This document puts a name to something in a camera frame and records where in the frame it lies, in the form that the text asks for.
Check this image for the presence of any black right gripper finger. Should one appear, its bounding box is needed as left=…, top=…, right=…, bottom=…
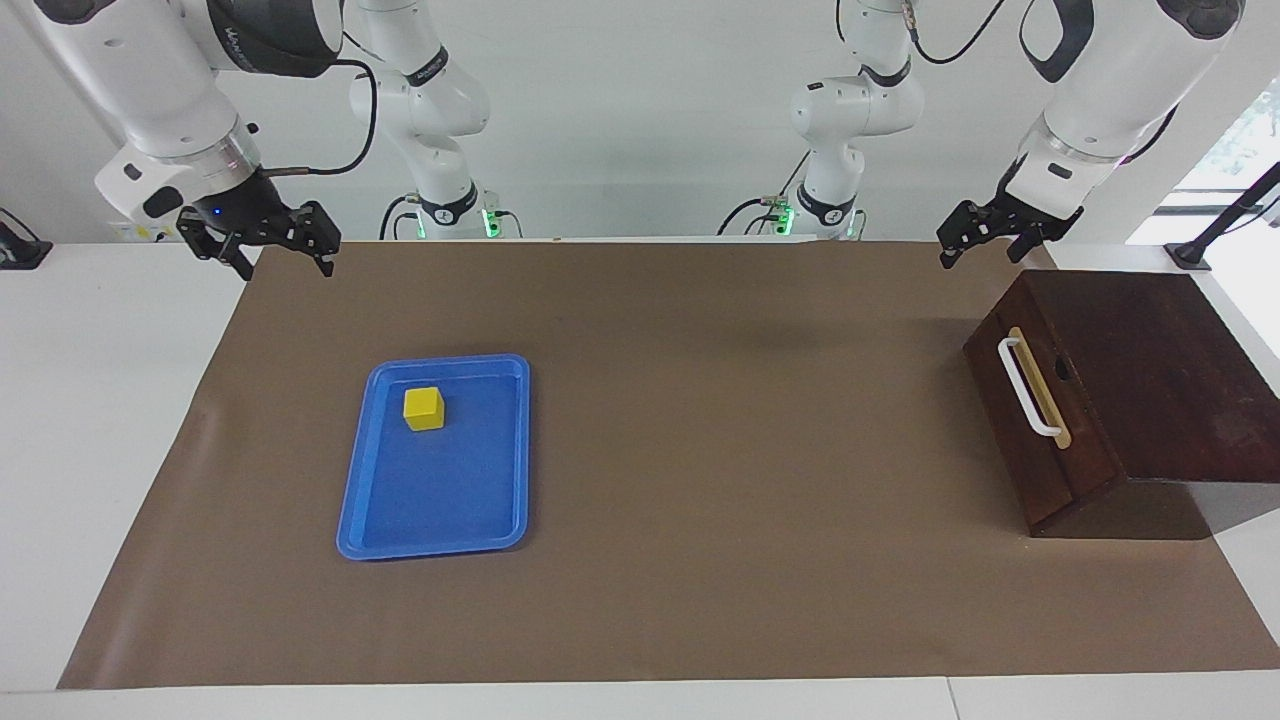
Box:
left=288, top=201, right=343, bottom=280
left=177, top=206, right=257, bottom=283

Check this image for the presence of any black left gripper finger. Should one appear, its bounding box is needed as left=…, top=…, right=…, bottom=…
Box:
left=937, top=200, right=993, bottom=269
left=1008, top=205, right=1086, bottom=264

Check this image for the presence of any wooden drawer with white handle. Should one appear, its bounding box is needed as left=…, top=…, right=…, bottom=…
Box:
left=963, top=272, right=1126, bottom=528

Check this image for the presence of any yellow cube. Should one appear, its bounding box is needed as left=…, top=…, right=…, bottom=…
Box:
left=403, top=386, right=446, bottom=433

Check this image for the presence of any dark wooden drawer cabinet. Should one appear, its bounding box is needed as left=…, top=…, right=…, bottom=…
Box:
left=963, top=270, right=1280, bottom=541

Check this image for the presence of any black table clamp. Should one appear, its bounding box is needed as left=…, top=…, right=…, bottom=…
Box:
left=0, top=208, right=53, bottom=271

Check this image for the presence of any blue plastic tray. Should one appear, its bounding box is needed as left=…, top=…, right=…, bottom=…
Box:
left=336, top=353, right=531, bottom=562

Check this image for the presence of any brown table mat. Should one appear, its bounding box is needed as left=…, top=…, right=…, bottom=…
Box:
left=57, top=240, right=1280, bottom=691

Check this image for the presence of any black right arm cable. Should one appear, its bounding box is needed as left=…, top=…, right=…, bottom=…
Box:
left=265, top=58, right=379, bottom=178

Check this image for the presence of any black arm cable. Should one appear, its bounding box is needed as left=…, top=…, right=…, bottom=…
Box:
left=265, top=58, right=379, bottom=178
left=898, top=0, right=1006, bottom=67

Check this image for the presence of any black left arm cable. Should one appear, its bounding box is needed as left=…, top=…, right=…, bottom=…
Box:
left=898, top=0, right=1006, bottom=67

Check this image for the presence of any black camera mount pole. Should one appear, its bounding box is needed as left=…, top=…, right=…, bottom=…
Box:
left=1165, top=160, right=1280, bottom=271

